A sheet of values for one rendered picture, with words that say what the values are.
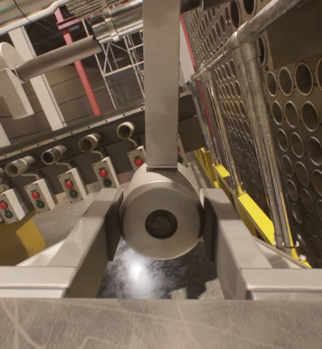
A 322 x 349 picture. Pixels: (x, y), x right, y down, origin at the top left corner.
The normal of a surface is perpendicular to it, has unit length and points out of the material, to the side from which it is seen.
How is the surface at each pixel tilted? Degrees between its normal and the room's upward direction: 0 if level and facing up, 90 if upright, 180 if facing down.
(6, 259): 90
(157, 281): 0
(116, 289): 0
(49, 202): 90
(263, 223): 0
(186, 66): 90
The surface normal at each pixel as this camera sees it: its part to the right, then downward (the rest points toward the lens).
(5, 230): 0.95, -0.30
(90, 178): -0.02, 0.29
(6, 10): 0.16, 0.74
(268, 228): -0.32, -0.91
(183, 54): 0.41, 0.12
